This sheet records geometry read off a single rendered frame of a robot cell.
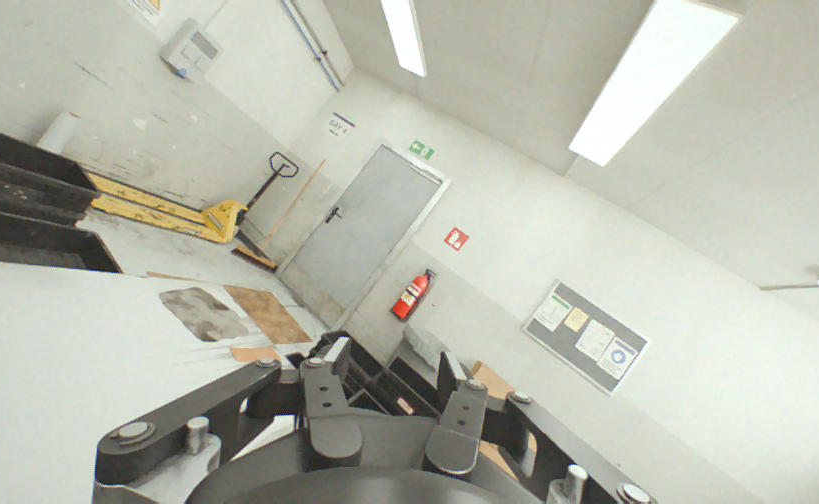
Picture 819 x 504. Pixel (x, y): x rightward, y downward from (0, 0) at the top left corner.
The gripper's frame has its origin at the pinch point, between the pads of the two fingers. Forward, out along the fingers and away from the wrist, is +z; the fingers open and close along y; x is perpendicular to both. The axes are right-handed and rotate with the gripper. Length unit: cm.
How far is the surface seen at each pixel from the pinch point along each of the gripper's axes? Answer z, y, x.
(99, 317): 34, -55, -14
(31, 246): 73, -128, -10
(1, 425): 15, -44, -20
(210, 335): 50, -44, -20
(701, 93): 113, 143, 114
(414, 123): 302, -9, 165
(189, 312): 51, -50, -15
